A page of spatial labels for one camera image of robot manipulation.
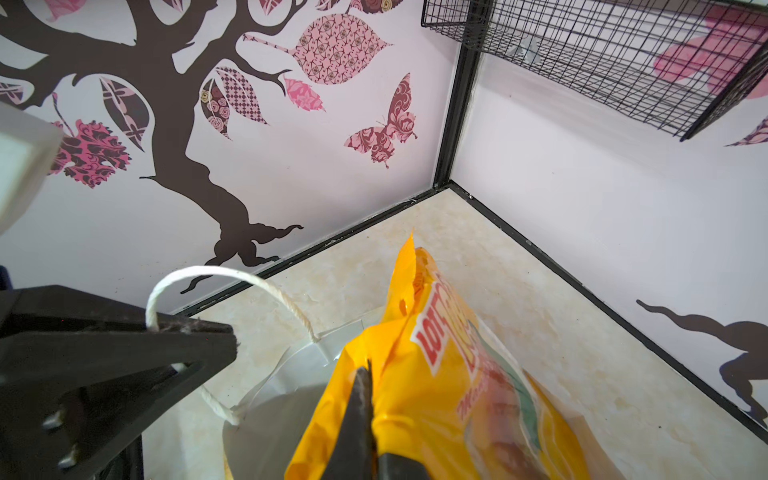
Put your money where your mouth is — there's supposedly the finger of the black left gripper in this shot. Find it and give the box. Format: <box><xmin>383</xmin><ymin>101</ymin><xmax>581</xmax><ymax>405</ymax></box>
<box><xmin>1</xmin><ymin>286</ymin><xmax>237</xmax><ymax>479</ymax></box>

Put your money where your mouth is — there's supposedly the black wire basket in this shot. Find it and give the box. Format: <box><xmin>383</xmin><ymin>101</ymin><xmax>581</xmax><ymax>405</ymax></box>
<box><xmin>421</xmin><ymin>0</ymin><xmax>767</xmax><ymax>140</ymax></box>

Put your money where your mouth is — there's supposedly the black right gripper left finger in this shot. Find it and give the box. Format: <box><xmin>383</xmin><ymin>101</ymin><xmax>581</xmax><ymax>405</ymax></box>
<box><xmin>321</xmin><ymin>367</ymin><xmax>375</xmax><ymax>480</ymax></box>

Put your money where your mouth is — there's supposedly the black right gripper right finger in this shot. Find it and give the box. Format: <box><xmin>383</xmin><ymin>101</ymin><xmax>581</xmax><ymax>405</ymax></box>
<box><xmin>377</xmin><ymin>453</ymin><xmax>431</xmax><ymax>480</ymax></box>

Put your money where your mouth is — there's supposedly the floral white paper bag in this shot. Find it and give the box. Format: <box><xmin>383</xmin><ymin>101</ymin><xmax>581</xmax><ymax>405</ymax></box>
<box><xmin>145</xmin><ymin>266</ymin><xmax>365</xmax><ymax>479</ymax></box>

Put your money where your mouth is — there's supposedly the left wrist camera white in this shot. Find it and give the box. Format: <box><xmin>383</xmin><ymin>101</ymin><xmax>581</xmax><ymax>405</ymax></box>
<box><xmin>0</xmin><ymin>103</ymin><xmax>63</xmax><ymax>234</ymax></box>

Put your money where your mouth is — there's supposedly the yellow snack bag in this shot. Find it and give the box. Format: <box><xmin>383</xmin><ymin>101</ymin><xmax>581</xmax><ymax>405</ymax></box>
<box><xmin>284</xmin><ymin>241</ymin><xmax>621</xmax><ymax>479</ymax></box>

